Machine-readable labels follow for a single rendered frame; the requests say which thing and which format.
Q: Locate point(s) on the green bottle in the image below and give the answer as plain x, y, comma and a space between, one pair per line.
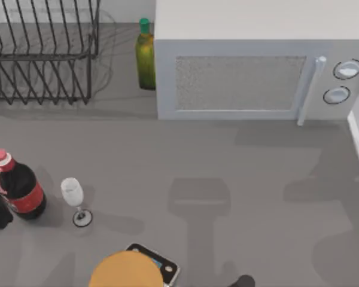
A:
146, 56

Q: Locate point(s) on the clear wine glass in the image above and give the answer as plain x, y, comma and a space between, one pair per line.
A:
73, 193

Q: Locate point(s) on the black and white scale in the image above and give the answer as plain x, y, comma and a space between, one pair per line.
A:
167, 266

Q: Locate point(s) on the pale microwave oven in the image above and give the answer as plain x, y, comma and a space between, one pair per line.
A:
242, 36

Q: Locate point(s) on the orange round stool top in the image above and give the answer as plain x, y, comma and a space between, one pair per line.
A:
125, 270

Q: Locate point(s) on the small black rounded object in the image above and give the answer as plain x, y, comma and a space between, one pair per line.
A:
244, 281

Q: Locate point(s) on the microwave knob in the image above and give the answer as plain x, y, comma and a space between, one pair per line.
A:
336, 95
347, 69

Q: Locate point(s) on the dark cola bottle red label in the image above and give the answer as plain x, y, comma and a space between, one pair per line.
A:
21, 191

